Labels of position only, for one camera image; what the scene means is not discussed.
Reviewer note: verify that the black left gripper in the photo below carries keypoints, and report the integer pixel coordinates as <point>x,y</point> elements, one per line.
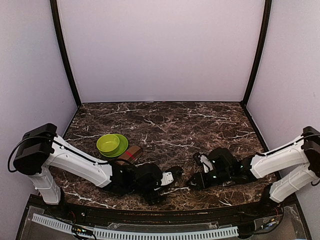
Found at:
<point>153,199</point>

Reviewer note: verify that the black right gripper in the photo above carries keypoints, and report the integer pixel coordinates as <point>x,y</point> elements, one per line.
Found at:
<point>200,181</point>

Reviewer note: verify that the plaid brown glasses case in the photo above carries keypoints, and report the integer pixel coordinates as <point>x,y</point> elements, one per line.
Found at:
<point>130,156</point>

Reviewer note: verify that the black quilted glasses case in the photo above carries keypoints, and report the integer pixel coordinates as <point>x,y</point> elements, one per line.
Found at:
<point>176,172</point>

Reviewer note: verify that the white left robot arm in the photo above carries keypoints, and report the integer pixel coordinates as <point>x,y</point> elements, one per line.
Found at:
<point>42,148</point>

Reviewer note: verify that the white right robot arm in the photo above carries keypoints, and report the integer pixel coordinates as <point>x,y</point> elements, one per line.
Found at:
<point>303,153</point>

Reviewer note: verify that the green plate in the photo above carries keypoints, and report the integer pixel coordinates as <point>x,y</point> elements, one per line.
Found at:
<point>123,145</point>

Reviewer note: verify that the green bowl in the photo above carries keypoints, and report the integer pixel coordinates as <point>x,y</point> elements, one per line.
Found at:
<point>108,144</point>

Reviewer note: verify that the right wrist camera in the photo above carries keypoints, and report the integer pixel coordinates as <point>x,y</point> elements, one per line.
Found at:
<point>203,161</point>

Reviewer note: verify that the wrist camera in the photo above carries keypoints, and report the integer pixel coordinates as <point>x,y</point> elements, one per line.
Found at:
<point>167,179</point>
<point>203,161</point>

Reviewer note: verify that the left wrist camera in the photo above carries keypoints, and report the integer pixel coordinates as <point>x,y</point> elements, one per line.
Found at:
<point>167,179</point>

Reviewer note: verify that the black corner frame post left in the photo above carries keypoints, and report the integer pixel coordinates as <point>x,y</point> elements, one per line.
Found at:
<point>63,52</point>

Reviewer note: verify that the black corner frame post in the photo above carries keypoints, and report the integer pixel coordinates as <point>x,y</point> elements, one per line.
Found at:
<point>63,52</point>
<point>258,52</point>

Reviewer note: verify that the black corner frame post right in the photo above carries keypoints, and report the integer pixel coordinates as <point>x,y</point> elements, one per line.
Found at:
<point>258,52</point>

